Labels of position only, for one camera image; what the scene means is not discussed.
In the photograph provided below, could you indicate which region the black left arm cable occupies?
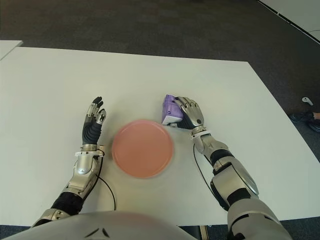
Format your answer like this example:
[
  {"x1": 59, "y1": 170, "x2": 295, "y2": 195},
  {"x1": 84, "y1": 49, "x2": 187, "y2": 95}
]
[{"x1": 94, "y1": 154, "x2": 117, "y2": 211}]

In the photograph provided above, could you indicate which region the white table with dark edge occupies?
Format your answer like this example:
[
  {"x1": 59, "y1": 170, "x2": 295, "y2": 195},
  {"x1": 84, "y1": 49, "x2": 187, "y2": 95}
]
[{"x1": 257, "y1": 0, "x2": 320, "y2": 42}]

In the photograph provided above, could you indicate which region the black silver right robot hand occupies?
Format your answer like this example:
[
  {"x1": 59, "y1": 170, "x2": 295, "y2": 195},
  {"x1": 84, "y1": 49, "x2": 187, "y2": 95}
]
[{"x1": 169, "y1": 96, "x2": 206, "y2": 131}]

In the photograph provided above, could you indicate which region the round pink plate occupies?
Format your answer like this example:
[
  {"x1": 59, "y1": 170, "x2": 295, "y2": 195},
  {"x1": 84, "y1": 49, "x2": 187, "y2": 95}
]
[{"x1": 111, "y1": 119, "x2": 175, "y2": 179}]

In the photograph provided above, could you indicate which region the white side table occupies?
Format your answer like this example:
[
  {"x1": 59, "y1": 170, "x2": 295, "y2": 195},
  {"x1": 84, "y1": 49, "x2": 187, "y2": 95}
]
[{"x1": 0, "y1": 40, "x2": 23, "y2": 62}]

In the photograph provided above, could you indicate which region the purple white tissue paper pack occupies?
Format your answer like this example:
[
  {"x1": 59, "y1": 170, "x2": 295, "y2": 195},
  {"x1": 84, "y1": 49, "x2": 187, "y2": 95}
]
[{"x1": 161, "y1": 93, "x2": 185, "y2": 126}]

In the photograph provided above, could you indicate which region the dark shoe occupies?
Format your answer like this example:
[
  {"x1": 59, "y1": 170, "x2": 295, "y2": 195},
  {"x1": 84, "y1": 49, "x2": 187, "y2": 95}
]
[{"x1": 289, "y1": 112, "x2": 320, "y2": 132}]

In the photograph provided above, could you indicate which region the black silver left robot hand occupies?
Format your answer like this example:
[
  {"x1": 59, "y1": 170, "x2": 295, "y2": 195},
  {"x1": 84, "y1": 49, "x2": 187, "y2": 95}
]
[{"x1": 81, "y1": 96, "x2": 108, "y2": 146}]

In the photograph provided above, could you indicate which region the silver robot torso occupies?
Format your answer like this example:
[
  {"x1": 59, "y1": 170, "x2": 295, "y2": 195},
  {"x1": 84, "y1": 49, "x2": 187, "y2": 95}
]
[{"x1": 0, "y1": 210, "x2": 198, "y2": 240}]

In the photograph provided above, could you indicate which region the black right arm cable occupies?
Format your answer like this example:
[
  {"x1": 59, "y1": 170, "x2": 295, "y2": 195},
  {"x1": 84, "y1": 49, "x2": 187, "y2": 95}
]
[{"x1": 192, "y1": 144, "x2": 218, "y2": 198}]

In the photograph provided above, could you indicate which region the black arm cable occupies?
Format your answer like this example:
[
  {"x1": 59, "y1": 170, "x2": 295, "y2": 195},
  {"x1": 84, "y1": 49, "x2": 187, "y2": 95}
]
[
  {"x1": 94, "y1": 154, "x2": 117, "y2": 211},
  {"x1": 192, "y1": 144, "x2": 218, "y2": 198}
]

